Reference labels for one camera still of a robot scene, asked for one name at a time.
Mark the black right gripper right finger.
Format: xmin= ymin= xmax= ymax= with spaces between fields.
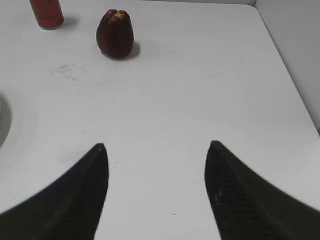
xmin=204 ymin=140 xmax=320 ymax=240

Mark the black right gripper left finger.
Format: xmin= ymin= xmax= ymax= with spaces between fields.
xmin=0 ymin=143 xmax=109 ymax=240

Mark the cream white plate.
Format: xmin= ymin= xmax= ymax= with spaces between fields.
xmin=0 ymin=93 xmax=12 ymax=146

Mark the dark red wax apple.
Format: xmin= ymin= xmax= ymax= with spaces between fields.
xmin=96 ymin=9 xmax=134 ymax=58

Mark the red drink can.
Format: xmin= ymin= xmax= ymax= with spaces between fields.
xmin=29 ymin=0 xmax=64 ymax=30

